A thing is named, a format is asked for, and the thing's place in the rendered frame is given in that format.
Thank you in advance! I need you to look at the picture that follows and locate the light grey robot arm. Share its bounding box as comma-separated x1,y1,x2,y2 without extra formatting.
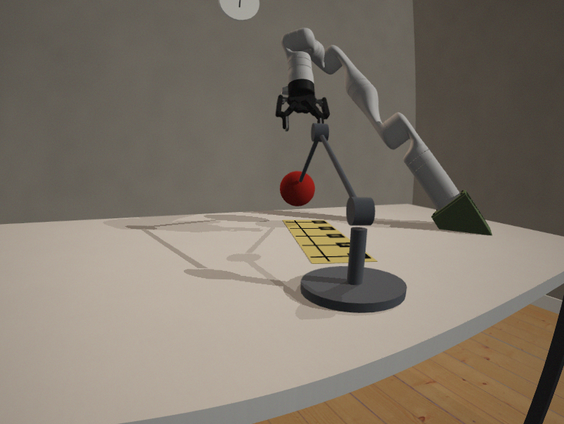
281,28,460,211

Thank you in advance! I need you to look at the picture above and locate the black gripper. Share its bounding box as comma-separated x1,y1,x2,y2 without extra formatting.
276,79,330,131

